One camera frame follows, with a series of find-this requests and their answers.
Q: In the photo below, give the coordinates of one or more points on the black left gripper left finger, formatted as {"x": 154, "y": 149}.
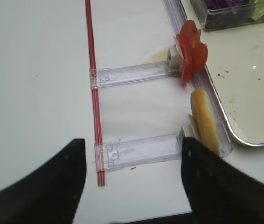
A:
{"x": 49, "y": 195}

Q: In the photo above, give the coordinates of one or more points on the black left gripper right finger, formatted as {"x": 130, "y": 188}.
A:
{"x": 219, "y": 193}

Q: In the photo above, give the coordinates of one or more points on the clear tomato pusher track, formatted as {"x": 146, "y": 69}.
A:
{"x": 102, "y": 78}

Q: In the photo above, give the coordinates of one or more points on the red tomato slices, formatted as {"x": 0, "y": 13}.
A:
{"x": 195, "y": 53}

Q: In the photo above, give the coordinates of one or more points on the white tomato pusher block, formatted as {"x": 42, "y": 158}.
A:
{"x": 175, "y": 58}

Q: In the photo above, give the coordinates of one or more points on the white bun slice inner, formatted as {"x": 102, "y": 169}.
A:
{"x": 204, "y": 118}

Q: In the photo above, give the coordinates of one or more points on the left red rod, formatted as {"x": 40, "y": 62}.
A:
{"x": 95, "y": 93}

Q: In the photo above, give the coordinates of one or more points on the white bun pusher block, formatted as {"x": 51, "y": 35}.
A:
{"x": 189, "y": 130}

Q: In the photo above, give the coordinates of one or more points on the clear bun slice pusher track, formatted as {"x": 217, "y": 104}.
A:
{"x": 120, "y": 154}

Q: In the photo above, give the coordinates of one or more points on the white rectangular metal tray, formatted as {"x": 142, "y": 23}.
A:
{"x": 236, "y": 67}

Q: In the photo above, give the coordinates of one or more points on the clear plastic salad container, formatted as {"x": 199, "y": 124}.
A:
{"x": 231, "y": 17}

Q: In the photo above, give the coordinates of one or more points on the purple cabbage leaves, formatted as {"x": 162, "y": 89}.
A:
{"x": 221, "y": 4}

